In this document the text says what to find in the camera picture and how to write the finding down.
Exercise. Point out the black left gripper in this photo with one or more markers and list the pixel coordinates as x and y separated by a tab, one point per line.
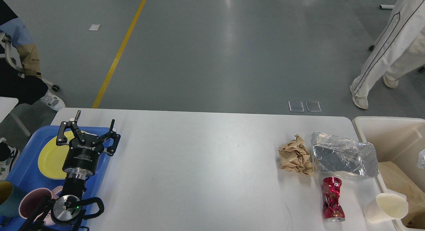
81	156

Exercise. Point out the yellow plastic plate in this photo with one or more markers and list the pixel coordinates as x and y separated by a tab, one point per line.
51	160

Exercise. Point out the pink HOME mug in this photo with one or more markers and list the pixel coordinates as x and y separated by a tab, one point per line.
29	204

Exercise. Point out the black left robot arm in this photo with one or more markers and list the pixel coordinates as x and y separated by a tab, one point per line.
70	208

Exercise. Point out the blue plastic tray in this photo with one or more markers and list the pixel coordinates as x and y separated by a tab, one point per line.
26	174

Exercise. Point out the person in black trousers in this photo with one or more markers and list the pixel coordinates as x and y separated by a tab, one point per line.
30	88

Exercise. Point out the white side table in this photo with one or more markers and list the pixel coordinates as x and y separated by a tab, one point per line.
6	106

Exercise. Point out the teal cup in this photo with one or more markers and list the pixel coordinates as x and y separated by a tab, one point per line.
10	198

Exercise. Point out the crumpled brown paper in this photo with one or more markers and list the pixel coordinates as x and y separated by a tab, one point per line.
294	157

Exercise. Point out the left floor plate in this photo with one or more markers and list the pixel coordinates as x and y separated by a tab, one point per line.
296	106

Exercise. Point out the floor plate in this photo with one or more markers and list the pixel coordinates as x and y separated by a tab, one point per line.
313	106
296	106

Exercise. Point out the right floor plate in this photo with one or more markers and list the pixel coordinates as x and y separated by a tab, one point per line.
313	106

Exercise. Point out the crushed red can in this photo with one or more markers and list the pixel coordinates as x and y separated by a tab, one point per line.
332	210

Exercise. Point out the beige plastic bin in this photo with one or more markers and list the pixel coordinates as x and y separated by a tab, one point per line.
396	139

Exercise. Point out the brown paper in bin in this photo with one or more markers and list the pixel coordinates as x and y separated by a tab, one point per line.
397	181

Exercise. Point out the person in white tracksuit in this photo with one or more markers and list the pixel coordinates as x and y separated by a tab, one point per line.
398	50

